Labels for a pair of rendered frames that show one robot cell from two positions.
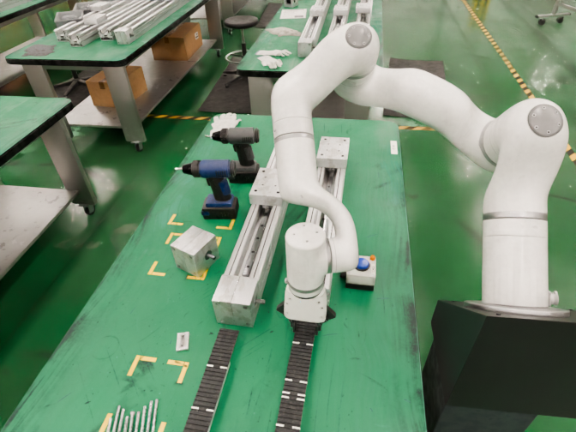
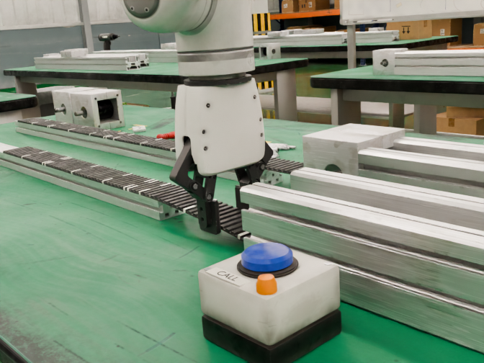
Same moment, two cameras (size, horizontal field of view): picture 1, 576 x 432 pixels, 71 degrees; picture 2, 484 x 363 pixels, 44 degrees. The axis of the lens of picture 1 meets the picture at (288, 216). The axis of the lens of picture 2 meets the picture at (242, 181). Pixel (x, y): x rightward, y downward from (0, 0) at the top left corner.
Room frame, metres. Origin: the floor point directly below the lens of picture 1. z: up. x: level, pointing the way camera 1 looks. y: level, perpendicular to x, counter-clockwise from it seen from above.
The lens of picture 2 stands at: (1.03, -0.55, 1.03)
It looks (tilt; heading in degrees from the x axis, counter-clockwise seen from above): 15 degrees down; 127
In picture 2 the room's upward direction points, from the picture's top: 4 degrees counter-clockwise
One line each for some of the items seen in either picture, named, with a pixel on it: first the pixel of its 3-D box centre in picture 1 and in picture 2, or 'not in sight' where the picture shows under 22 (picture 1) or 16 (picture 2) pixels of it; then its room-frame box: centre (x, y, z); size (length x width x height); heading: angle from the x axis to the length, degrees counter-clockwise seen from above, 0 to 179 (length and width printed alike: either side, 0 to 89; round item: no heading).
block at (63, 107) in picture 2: not in sight; (73, 107); (-0.33, 0.48, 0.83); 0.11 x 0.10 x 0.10; 79
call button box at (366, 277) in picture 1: (357, 272); (277, 296); (0.78, -0.19, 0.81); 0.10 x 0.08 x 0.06; 78
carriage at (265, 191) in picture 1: (271, 189); not in sight; (1.12, 0.05, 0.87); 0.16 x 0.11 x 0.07; 168
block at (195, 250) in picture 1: (199, 252); not in sight; (0.87, 0.27, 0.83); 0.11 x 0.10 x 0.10; 57
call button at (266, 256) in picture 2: (361, 264); (267, 261); (0.78, -0.20, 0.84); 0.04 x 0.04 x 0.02
